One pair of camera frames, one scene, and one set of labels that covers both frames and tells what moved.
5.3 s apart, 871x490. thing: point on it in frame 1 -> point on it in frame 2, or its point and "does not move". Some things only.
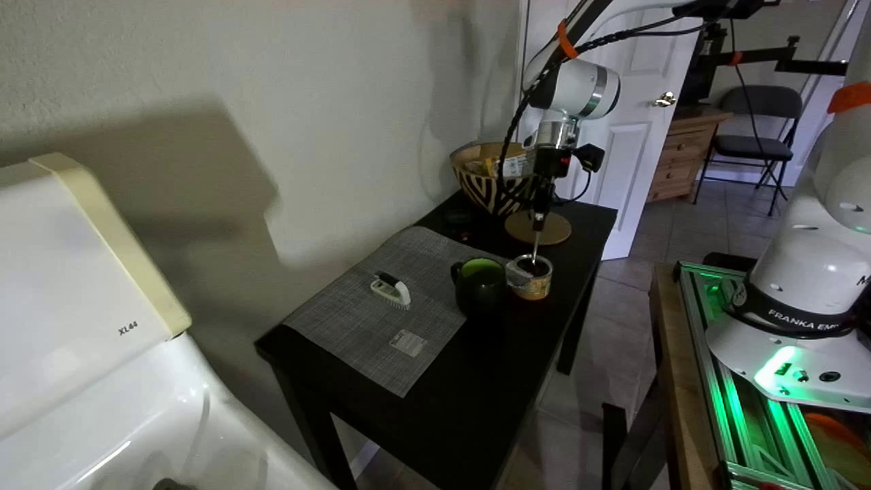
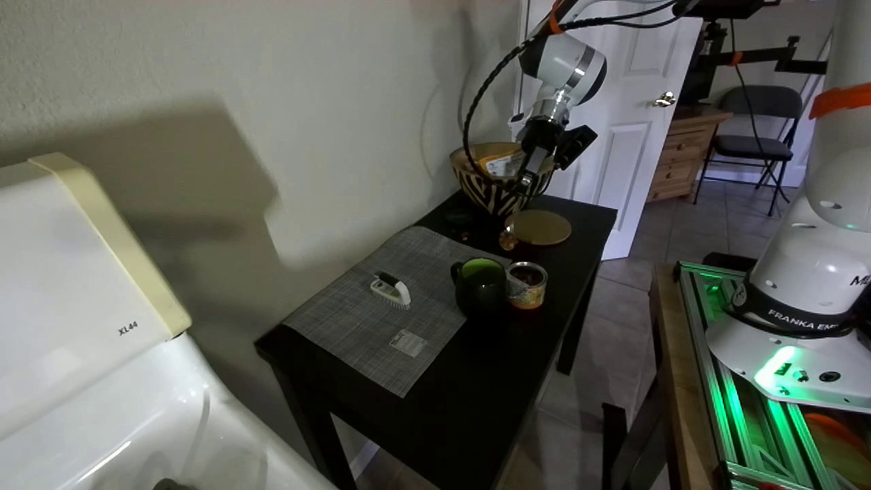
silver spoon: [537, 221] -> [508, 236]
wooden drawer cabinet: [683, 154] does not move
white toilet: [101, 381] does not move
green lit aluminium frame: [767, 441] does not move
